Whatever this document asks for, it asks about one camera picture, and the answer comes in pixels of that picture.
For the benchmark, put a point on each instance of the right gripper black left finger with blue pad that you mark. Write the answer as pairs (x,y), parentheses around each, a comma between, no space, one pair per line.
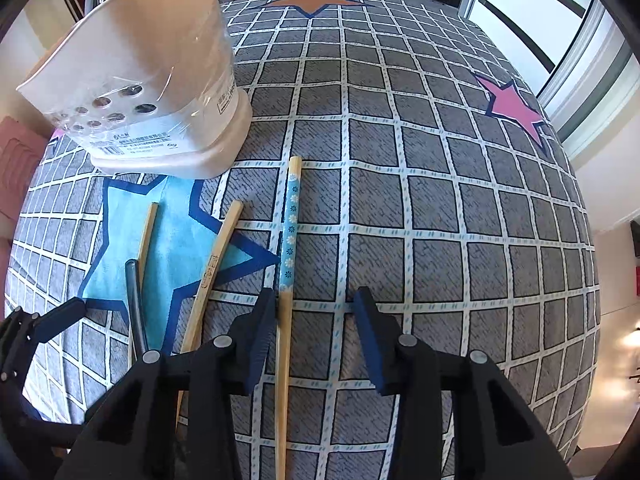
(129,433)

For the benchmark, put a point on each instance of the bamboo chopstick with blue floral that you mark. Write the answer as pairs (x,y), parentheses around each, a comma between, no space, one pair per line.
(285,312)

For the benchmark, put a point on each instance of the beige plastic utensil holder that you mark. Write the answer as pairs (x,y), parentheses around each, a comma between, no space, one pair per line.
(146,86)

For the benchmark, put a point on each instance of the plain bamboo chopstick with print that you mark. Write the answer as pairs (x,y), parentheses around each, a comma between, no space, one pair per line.
(193,336)

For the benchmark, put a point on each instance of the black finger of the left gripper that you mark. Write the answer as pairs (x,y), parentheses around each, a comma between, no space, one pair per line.
(28,442)

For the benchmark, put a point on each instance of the dark grey utensil handle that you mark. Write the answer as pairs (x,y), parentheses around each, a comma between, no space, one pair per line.
(139,341)

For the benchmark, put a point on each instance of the pink suitcase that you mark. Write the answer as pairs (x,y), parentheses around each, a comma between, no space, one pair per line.
(21,152)

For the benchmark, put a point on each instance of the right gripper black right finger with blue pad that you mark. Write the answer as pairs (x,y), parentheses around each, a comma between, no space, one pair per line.
(496,435)

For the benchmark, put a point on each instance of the grey checked tablecloth with stars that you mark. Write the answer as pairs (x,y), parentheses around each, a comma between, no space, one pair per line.
(429,176)

